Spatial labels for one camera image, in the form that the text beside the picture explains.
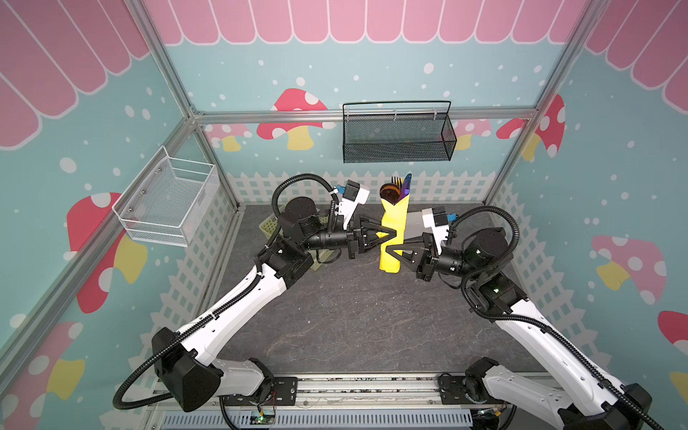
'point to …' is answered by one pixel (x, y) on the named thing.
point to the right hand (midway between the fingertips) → (388, 250)
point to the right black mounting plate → (452, 391)
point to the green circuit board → (262, 420)
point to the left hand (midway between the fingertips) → (393, 239)
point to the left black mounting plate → (279, 391)
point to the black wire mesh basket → (398, 132)
